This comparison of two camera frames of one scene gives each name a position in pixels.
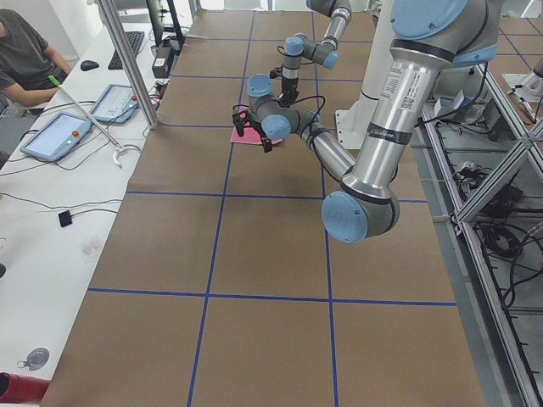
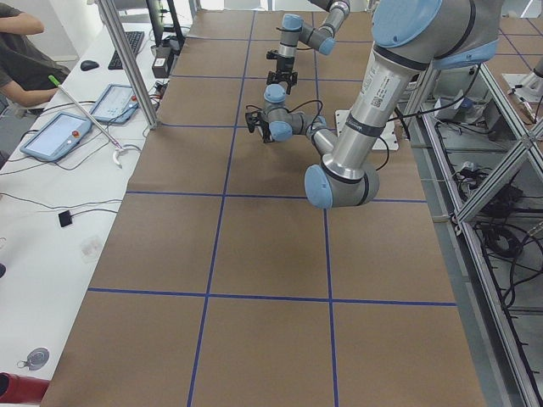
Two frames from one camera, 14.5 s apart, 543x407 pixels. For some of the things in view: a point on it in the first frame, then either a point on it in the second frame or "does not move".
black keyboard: [135, 40] does not move
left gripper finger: [267, 146] → [266, 135]
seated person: [26, 61] does not move
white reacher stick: [120, 148] does not move
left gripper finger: [239, 119] → [251, 119]
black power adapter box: [159, 67] does not move
